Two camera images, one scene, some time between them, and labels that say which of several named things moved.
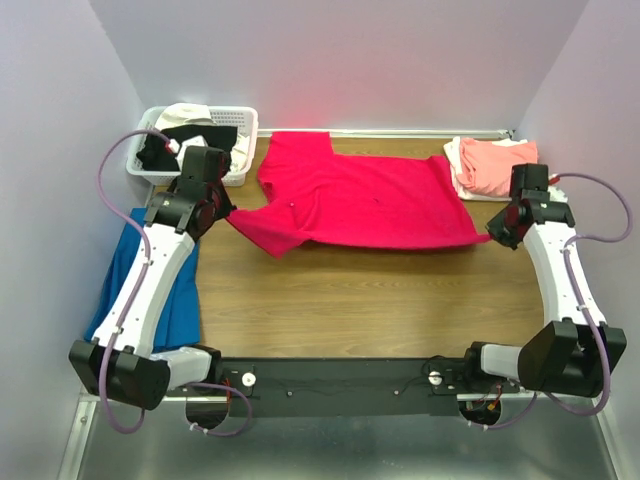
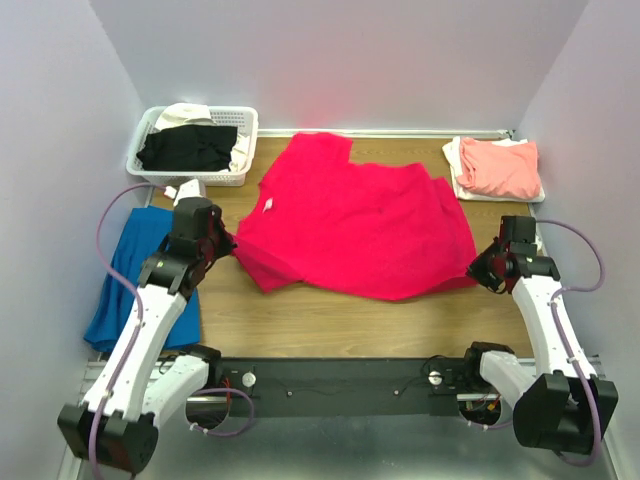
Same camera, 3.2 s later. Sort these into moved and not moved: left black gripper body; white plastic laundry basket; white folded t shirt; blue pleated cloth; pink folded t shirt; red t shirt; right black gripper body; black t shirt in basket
Moved: red t shirt; left black gripper body; right black gripper body
Not moved: pink folded t shirt; blue pleated cloth; white plastic laundry basket; black t shirt in basket; white folded t shirt
